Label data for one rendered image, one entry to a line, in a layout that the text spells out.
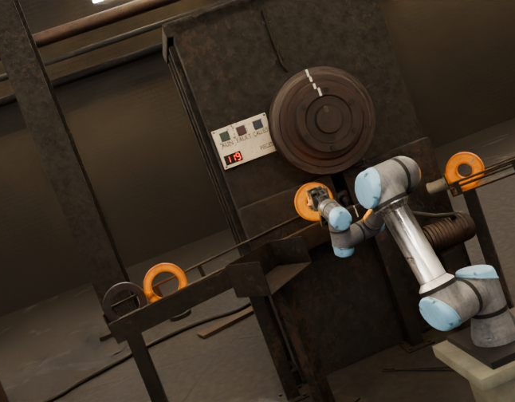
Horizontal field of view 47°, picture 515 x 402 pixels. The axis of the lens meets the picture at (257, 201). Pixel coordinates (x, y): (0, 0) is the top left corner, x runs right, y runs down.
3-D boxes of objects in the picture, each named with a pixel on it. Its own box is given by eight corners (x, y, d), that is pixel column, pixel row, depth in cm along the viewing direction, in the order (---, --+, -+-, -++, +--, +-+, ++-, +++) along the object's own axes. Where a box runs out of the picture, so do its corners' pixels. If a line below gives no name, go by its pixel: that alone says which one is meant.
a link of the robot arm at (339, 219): (335, 235, 212) (330, 214, 209) (324, 225, 222) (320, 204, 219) (355, 229, 213) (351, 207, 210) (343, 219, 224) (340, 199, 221)
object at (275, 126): (289, 189, 268) (253, 88, 263) (384, 152, 274) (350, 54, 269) (292, 189, 262) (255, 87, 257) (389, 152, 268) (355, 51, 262)
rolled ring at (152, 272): (182, 309, 260) (182, 308, 263) (190, 267, 259) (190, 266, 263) (139, 303, 256) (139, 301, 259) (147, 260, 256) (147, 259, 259)
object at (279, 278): (286, 428, 244) (225, 266, 236) (324, 393, 262) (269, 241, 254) (323, 435, 229) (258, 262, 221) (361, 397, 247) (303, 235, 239)
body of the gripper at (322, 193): (322, 183, 235) (333, 191, 224) (328, 202, 238) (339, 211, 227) (304, 190, 234) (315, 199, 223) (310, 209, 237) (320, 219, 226)
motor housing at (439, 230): (451, 335, 273) (414, 226, 267) (493, 317, 276) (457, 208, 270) (465, 343, 260) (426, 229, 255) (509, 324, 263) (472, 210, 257)
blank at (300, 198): (288, 193, 245) (289, 194, 242) (320, 175, 247) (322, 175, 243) (304, 226, 247) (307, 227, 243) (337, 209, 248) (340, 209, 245)
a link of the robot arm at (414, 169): (419, 139, 192) (367, 214, 233) (394, 151, 187) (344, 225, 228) (442, 167, 188) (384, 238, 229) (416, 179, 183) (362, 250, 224)
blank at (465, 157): (469, 193, 262) (468, 195, 259) (439, 172, 265) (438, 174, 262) (492, 165, 256) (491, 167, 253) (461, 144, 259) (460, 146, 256)
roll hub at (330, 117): (307, 161, 258) (285, 100, 255) (366, 139, 262) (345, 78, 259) (310, 161, 253) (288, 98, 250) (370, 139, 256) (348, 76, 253)
